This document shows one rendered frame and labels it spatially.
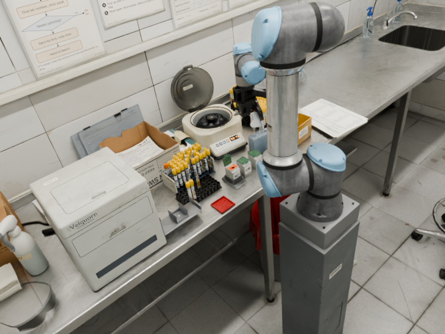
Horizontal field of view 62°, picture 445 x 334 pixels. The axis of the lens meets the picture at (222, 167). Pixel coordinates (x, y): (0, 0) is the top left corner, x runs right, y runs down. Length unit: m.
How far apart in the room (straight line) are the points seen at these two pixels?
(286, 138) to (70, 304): 0.83
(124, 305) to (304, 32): 1.54
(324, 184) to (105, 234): 0.67
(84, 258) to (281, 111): 0.70
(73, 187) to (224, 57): 1.15
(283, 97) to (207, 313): 1.48
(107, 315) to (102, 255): 0.82
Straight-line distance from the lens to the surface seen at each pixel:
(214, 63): 1.99
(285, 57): 0.92
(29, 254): 1.37
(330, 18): 0.95
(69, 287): 1.35
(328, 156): 1.12
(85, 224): 1.11
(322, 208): 1.21
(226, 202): 1.42
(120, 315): 1.97
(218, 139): 1.65
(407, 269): 2.41
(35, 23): 1.54
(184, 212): 1.35
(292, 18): 0.92
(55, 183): 1.25
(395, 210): 2.72
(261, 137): 1.59
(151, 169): 1.51
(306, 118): 1.73
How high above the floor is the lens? 1.84
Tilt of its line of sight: 37 degrees down
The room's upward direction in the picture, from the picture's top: 9 degrees counter-clockwise
